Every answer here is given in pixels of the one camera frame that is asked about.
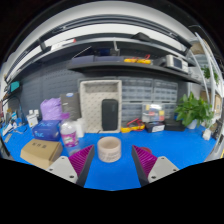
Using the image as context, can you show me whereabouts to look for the yellow and red hand tool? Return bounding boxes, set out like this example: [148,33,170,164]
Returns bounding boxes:
[120,117,146,134]

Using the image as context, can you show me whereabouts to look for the clear box of coloured parts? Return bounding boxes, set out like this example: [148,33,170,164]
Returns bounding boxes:
[142,102,166,124]

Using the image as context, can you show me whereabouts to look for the purple-labelled clear drink bottle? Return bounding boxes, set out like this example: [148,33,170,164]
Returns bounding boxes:
[59,119,80,148]

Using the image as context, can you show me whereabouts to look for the brown cardboard box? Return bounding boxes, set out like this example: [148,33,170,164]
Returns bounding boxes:
[19,138,64,170]

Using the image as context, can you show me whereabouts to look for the plain black box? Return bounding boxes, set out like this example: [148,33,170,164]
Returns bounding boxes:
[164,118,184,132]

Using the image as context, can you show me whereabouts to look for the white labelled container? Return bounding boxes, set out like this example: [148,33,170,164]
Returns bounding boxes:
[26,109,40,128]

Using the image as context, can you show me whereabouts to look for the teal wall-mounted device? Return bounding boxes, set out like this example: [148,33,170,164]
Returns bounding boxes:
[9,81,21,93]

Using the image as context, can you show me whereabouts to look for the grey wall shelf unit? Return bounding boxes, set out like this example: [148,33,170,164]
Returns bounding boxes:
[4,31,201,84]

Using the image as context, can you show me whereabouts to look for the white carton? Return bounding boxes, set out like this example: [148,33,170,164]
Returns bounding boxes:
[75,117,86,139]

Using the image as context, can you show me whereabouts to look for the white metal shelf rack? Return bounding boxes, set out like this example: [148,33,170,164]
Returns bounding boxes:
[188,31,224,134]

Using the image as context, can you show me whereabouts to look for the black box with white label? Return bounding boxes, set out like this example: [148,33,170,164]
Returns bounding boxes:
[145,121,166,134]

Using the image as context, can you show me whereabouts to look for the beige patterned ceramic cup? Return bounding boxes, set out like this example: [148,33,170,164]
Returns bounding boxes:
[96,135,123,164]

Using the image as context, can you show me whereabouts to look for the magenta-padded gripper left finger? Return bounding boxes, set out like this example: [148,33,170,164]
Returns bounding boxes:
[45,143,97,188]

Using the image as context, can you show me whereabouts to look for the small white block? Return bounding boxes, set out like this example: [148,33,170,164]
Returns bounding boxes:
[202,127,213,141]

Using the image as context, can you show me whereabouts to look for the dark grey flat box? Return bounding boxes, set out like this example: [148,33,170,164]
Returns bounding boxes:
[59,92,82,122]

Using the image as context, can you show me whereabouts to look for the green potted plant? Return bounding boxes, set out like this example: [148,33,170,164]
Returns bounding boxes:
[174,91,215,130]

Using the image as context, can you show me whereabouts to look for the beige perforated tray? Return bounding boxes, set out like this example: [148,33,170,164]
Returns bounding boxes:
[79,79,123,134]

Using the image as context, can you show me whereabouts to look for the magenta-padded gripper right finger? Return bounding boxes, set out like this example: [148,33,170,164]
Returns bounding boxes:
[130,144,180,188]

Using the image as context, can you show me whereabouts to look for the flat round red coaster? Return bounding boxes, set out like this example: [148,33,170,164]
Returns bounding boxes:
[139,146,154,155]

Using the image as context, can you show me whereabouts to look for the purple plastic bag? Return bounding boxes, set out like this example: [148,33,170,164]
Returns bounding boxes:
[39,97,70,122]

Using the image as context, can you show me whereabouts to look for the blue printed carton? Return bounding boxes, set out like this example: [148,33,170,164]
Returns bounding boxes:
[32,119,62,142]

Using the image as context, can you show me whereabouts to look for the grey small-parts drawer cabinet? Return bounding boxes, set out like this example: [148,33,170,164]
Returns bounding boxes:
[152,79,180,121]
[121,77,154,126]

